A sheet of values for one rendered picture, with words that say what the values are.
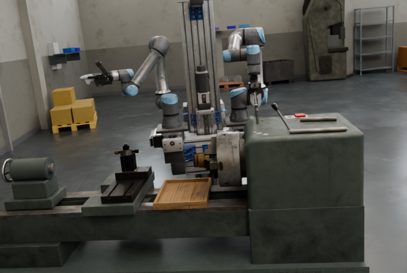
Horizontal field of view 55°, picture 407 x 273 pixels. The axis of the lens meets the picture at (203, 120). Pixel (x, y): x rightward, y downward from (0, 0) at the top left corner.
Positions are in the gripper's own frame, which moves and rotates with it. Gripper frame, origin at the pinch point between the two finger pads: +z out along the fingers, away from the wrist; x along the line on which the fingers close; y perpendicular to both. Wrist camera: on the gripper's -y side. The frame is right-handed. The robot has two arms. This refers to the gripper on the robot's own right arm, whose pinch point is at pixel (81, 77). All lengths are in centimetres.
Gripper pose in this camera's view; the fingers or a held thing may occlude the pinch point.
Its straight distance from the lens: 278.5
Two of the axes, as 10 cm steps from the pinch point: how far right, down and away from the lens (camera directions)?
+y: 0.3, 9.4, 3.4
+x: -4.1, -3.0, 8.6
